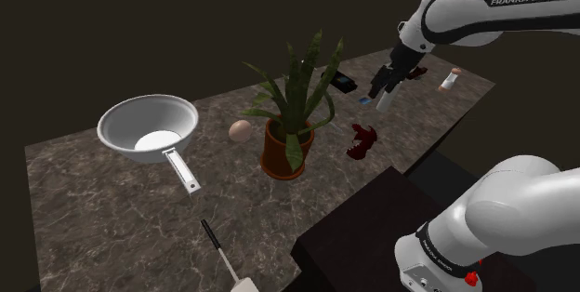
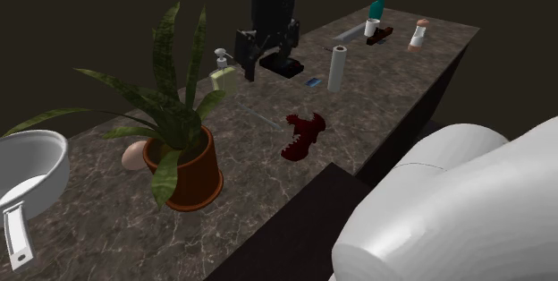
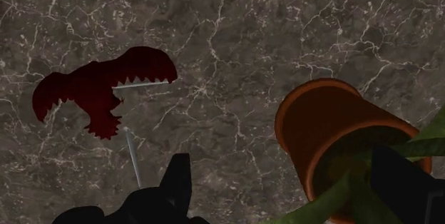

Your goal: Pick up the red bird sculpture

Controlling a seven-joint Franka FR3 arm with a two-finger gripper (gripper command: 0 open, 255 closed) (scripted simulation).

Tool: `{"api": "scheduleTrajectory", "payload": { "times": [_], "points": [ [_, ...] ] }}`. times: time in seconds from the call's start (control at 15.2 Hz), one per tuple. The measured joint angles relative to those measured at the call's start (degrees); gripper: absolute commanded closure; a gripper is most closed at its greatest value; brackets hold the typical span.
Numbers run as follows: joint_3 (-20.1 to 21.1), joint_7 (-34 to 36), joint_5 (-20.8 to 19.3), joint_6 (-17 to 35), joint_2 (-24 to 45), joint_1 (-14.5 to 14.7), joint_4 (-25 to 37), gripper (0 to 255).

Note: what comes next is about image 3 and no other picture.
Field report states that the dark red toothed kitchen tool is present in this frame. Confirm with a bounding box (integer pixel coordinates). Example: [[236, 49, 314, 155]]
[[31, 46, 178, 189]]

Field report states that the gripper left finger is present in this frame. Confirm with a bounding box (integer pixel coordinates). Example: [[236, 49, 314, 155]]
[[51, 152, 211, 224]]

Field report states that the terracotta pot with green plant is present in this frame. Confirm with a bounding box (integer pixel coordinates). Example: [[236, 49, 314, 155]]
[[260, 77, 445, 224]]

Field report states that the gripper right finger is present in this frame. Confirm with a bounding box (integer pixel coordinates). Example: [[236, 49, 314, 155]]
[[369, 146, 445, 224]]

